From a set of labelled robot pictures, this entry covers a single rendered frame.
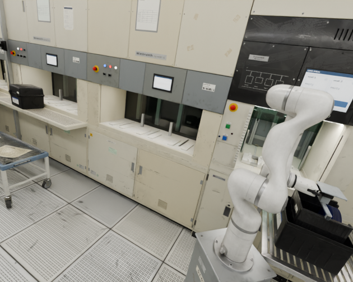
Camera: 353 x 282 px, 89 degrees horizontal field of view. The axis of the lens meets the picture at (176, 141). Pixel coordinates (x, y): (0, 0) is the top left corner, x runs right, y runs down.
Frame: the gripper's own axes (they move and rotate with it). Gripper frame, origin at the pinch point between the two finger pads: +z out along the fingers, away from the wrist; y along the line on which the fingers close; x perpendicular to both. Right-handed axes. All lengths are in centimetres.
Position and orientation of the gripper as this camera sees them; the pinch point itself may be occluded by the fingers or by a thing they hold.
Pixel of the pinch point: (327, 192)
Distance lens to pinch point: 120.0
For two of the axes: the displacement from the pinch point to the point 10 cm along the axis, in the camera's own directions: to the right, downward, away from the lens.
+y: -4.4, 2.4, -8.7
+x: 1.7, -9.2, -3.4
